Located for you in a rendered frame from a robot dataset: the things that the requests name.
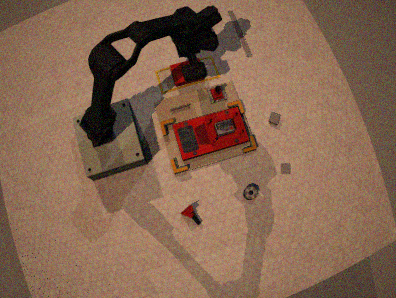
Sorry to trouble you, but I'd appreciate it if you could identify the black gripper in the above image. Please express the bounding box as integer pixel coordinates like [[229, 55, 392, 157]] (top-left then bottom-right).
[[171, 38, 208, 81]]

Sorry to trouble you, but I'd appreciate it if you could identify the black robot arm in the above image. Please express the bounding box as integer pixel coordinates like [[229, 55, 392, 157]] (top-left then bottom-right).
[[80, 6, 222, 147]]

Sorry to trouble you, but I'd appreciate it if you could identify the black toy tyre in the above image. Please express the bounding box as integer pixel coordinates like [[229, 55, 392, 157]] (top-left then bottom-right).
[[244, 186, 258, 200]]

